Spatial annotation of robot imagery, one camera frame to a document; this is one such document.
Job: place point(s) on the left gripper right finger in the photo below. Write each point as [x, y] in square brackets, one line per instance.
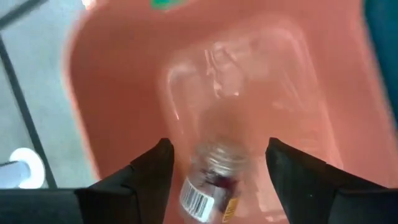
[326, 199]

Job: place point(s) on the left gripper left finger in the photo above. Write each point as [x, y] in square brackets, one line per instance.
[130, 199]

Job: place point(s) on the small clear spice bottle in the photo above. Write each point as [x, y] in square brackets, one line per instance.
[214, 180]

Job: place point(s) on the salmon plastic bin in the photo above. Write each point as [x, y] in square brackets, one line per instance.
[124, 93]

